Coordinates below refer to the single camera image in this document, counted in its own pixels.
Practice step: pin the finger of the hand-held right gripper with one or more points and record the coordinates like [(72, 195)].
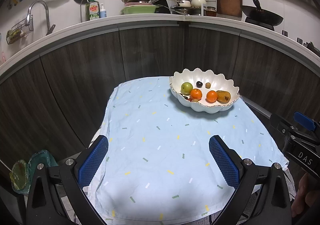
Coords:
[(303, 119), (278, 122)]

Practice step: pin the dark wood kitchen cabinet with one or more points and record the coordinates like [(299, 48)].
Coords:
[(150, 47)]

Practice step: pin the blue pump soap bottle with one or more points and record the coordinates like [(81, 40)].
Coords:
[(103, 12)]

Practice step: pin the black wok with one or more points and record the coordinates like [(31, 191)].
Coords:
[(262, 16)]

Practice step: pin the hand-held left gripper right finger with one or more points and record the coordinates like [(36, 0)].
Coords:
[(225, 165)]

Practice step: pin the pink plastic basin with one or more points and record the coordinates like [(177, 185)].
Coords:
[(137, 4)]

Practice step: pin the green dish soap bottle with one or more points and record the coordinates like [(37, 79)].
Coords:
[(93, 10)]

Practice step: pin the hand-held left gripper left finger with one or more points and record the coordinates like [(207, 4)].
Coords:
[(92, 162)]

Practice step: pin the dark purple plum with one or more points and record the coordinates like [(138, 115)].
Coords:
[(199, 84)]

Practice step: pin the grey metal table frame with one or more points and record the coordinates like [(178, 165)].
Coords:
[(257, 107)]

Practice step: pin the white scalloped bowl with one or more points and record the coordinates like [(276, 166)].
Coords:
[(215, 108)]

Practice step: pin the yellow mango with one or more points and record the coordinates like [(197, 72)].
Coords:
[(223, 96)]

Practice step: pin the steel cooking pot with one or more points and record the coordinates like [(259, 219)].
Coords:
[(187, 11)]

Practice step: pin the green apple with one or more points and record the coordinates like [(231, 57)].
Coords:
[(186, 87)]

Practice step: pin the teal glass plate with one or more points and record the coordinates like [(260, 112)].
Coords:
[(43, 157)]

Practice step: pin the white kitchen counter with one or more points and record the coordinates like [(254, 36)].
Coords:
[(150, 16)]

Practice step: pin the person's right hand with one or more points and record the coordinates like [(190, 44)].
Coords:
[(303, 195)]

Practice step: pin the white lidded pot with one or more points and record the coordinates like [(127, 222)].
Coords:
[(198, 2)]

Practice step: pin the chrome faucet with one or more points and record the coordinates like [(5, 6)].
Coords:
[(37, 2)]

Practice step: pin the white cup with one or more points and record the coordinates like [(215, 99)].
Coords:
[(171, 2)]

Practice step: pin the glass jar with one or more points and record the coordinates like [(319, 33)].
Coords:
[(211, 12)]

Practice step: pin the green plastic basin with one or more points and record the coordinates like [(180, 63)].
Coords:
[(140, 10)]

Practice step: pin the orange mandarin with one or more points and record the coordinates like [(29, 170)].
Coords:
[(212, 96), (196, 93)]

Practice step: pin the light blue patterned tablecloth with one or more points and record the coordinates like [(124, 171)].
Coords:
[(162, 140)]

